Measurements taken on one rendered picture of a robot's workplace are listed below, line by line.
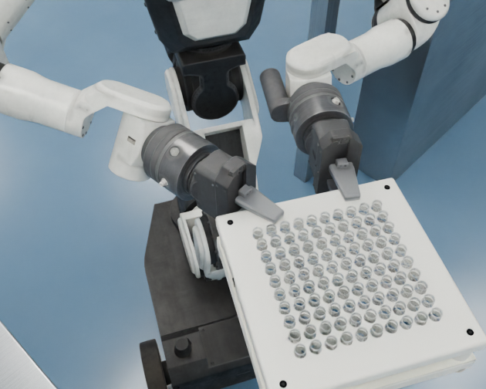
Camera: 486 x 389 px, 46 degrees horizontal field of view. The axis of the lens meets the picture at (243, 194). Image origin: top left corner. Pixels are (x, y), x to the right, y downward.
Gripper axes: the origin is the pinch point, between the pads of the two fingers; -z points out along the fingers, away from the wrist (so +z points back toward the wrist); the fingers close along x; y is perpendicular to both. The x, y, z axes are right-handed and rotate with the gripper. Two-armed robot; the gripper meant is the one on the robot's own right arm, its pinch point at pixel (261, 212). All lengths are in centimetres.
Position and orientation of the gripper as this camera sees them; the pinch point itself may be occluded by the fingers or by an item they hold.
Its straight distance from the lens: 73.4
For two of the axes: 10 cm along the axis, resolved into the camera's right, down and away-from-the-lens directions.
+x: 0.1, 6.7, 7.4
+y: -6.6, 5.6, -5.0
